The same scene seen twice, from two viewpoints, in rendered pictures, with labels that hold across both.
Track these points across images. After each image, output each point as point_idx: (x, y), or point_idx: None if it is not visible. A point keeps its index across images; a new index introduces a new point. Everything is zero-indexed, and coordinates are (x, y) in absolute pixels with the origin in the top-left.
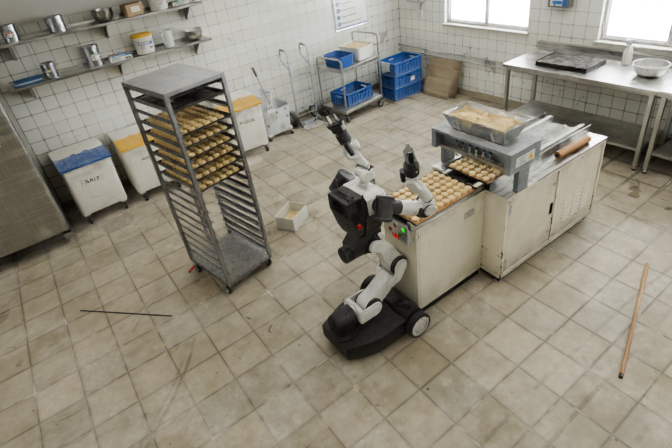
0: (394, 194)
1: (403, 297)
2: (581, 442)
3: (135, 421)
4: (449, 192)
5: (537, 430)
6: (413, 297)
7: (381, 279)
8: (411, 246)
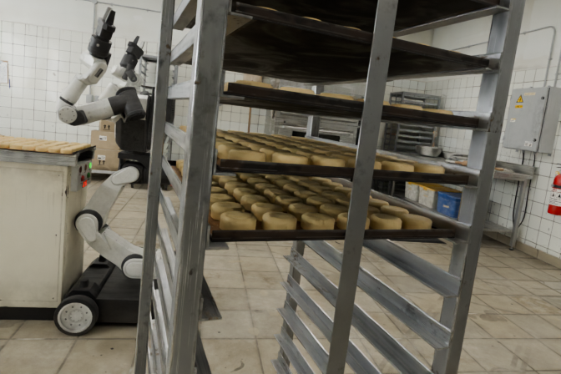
0: (44, 147)
1: (88, 270)
2: (123, 230)
3: (432, 355)
4: (8, 138)
5: (132, 238)
6: (80, 267)
7: (115, 235)
8: (85, 186)
